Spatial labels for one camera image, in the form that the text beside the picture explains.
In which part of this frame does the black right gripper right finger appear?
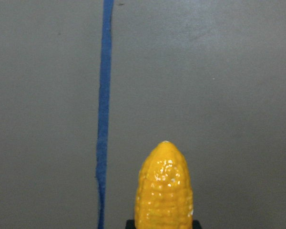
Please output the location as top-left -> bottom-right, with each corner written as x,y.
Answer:
192,220 -> 202,229

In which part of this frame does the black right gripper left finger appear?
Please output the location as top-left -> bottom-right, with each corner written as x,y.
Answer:
125,219 -> 135,229

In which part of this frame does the yellow corn cob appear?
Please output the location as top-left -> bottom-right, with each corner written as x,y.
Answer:
134,141 -> 194,229

